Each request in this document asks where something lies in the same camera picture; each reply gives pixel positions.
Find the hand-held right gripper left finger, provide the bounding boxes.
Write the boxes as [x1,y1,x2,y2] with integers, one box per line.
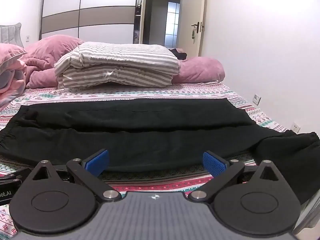
[22,149,123,204]

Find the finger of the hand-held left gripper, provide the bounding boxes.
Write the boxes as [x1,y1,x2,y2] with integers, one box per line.
[0,168,33,182]

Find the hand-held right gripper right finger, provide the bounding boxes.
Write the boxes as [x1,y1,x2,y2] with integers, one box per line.
[189,151,292,203]

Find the black pants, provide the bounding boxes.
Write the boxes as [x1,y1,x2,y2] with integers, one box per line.
[0,98,320,205]

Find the patterned bed sheet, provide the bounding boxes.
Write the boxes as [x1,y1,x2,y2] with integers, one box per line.
[0,80,318,240]

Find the pink and grey blanket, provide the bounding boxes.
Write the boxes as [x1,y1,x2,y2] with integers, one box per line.
[0,59,28,110]

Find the striped folded duvet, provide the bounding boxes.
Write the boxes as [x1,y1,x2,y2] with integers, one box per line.
[54,41,181,89]

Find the dark cloth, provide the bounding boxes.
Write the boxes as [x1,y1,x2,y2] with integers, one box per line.
[171,48,188,61]

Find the pink pillow with grey edge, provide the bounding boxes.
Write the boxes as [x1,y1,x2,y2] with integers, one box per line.
[0,42,28,73]

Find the mauve duvet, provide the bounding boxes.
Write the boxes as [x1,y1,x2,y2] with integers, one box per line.
[19,34,225,89]

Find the grey quilted cushion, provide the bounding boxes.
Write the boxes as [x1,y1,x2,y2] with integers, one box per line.
[0,22,22,48]

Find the hallway window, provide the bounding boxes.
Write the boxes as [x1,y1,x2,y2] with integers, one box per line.
[165,1,181,37]

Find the open corner shelf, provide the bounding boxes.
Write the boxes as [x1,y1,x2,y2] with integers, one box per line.
[133,0,142,44]

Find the white and taupe wardrobe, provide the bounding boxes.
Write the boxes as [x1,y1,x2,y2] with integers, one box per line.
[38,0,139,45]

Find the cream door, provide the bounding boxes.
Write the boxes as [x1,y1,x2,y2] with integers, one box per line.
[179,0,207,57]

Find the dark door handle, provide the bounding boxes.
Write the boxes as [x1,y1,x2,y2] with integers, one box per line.
[191,21,204,33]

